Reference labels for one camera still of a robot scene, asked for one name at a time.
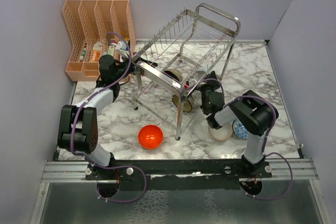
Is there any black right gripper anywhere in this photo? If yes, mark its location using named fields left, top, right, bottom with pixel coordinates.
left=197, top=71, right=221, bottom=113

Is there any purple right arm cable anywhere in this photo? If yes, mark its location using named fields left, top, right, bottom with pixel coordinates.
left=199, top=78, right=295, bottom=201

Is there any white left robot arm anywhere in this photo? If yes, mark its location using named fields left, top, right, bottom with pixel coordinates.
left=57, top=54, right=133, bottom=179

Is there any small green white tube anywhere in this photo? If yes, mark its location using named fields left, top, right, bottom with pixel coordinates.
left=79, top=47, right=87, bottom=62

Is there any white blue tube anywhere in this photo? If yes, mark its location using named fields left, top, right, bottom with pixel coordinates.
left=107, top=40, right=117, bottom=56

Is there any peach plastic file organizer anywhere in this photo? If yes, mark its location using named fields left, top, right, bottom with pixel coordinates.
left=62, top=0, right=136, bottom=81

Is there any black bowl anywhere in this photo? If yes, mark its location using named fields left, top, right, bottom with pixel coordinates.
left=163, top=68, right=184, bottom=83

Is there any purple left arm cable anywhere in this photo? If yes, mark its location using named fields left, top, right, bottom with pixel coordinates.
left=68, top=31, right=150, bottom=205

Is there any dark patterned cream-inside bowl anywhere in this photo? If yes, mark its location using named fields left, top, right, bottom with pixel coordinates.
left=172, top=95, right=194, bottom=113

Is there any blue and white bowl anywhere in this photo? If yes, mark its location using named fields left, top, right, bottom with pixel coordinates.
left=232, top=120, right=248, bottom=140

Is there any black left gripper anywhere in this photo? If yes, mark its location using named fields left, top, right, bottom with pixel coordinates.
left=113, top=51, right=157, bottom=82

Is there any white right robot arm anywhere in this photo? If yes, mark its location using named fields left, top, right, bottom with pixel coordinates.
left=196, top=71, right=279, bottom=177

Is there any red bowl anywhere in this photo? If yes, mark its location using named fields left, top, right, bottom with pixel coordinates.
left=138, top=124, right=164, bottom=149

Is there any steel wire dish rack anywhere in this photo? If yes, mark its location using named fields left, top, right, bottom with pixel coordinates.
left=132, top=3, right=241, bottom=140

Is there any orange white packet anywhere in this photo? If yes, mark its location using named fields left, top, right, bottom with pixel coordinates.
left=89, top=41, right=102, bottom=62

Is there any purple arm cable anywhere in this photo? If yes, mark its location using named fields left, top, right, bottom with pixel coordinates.
left=199, top=78, right=295, bottom=201
left=68, top=31, right=150, bottom=205

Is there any beige speckled bowl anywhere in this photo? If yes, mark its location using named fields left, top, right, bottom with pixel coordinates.
left=208, top=123, right=233, bottom=141

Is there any black aluminium frame rail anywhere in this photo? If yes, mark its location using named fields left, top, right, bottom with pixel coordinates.
left=41, top=156, right=319, bottom=191

